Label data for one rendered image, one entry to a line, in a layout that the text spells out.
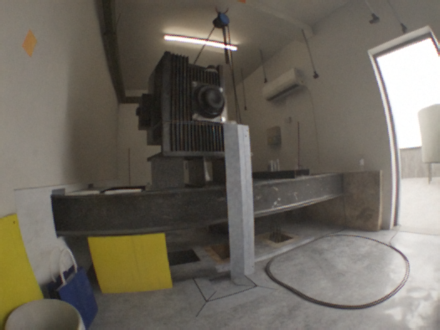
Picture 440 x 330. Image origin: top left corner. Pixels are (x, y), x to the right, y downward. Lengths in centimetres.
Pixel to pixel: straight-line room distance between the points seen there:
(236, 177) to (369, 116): 176
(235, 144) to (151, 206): 66
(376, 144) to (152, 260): 235
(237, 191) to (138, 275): 84
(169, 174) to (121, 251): 58
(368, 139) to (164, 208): 217
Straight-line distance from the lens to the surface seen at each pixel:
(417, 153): 883
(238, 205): 121
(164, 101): 121
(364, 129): 241
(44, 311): 85
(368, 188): 228
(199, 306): 115
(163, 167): 120
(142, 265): 126
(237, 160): 119
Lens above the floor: 76
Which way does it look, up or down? 2 degrees up
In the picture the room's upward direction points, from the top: 3 degrees counter-clockwise
